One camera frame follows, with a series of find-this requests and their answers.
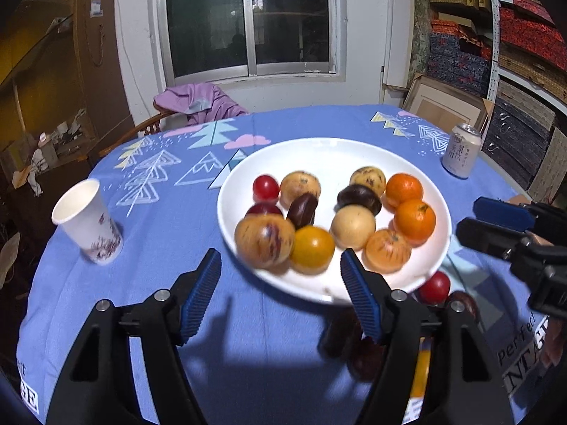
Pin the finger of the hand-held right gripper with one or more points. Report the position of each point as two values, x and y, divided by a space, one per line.
505 212
487 237

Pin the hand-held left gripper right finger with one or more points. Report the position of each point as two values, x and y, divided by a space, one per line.
361 301

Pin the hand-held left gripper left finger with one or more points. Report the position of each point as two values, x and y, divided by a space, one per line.
201 292

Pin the orange striped pepino melon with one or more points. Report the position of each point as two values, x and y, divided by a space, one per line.
388 251

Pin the yellow orange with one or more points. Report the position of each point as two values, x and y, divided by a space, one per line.
312 250

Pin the orange mandarin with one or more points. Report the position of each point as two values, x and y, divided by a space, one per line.
415 222
404 189

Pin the pale yellow pear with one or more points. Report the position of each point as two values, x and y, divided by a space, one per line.
353 226

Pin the purple striped pepino melon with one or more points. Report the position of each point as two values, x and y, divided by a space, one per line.
263 241

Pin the dark brown date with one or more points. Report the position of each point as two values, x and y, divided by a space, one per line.
359 199
302 210

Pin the dark red plum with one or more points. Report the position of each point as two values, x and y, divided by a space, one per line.
263 209
469 305
367 358

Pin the red tomato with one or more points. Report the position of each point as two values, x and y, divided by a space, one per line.
435 287
265 187

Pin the speckled yellow passion fruit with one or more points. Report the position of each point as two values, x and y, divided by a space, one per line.
367 178
299 186

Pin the white plate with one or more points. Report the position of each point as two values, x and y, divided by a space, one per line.
328 159

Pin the white beverage can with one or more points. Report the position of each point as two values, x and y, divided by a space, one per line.
460 152

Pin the stack of dark boxes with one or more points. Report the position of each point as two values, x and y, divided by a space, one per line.
514 133

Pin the orange packet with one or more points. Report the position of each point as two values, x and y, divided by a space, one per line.
421 372

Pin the flat cardboard boxes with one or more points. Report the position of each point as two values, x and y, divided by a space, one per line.
443 106

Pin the printed paper cup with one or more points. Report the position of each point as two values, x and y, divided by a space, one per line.
88 225

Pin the stack of blue patterned boxes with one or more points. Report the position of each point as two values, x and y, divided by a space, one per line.
456 66

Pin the white metal shelf rack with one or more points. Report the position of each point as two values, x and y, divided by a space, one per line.
494 53

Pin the wooden chair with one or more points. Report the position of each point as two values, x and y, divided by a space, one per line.
146 124

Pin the stack of red patterned boxes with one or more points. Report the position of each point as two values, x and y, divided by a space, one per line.
527 26

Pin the purple garment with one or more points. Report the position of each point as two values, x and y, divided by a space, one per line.
195 97

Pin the green marbled panel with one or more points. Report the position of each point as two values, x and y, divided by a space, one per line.
421 35

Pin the white plastic trim strip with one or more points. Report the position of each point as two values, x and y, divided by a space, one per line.
387 40

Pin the pile of paper clutter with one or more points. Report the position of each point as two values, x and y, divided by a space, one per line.
44 146

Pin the wooden door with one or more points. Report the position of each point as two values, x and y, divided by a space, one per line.
102 75

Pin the sliding window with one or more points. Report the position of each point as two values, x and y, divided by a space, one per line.
203 22

